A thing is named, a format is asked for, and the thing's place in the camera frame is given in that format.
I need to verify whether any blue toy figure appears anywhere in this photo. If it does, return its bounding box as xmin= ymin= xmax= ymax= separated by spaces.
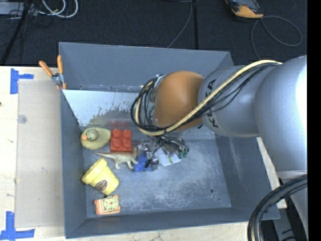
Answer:
xmin=133 ymin=154 xmax=153 ymax=173

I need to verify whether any grey metal bin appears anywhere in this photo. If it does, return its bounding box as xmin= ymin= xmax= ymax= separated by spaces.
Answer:
xmin=58 ymin=42 xmax=281 ymax=239

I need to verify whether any red toy building block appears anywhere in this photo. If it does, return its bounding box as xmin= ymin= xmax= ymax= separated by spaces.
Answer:
xmin=110 ymin=129 xmax=133 ymax=153

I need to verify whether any tan toy dinosaur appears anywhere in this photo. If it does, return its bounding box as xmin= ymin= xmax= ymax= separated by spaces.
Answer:
xmin=94 ymin=147 xmax=139 ymax=171

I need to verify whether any yellow toy flower pot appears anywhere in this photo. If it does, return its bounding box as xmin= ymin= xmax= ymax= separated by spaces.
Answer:
xmin=81 ymin=158 xmax=120 ymax=196

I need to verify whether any yellow rubber duck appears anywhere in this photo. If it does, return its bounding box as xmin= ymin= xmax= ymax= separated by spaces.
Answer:
xmin=80 ymin=127 xmax=112 ymax=151

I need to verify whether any orange toy clock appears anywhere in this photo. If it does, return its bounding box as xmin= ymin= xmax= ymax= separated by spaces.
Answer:
xmin=94 ymin=194 xmax=121 ymax=215

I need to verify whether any pale wood flat board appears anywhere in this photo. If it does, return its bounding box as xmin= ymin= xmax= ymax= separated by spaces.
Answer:
xmin=14 ymin=79 xmax=66 ymax=228

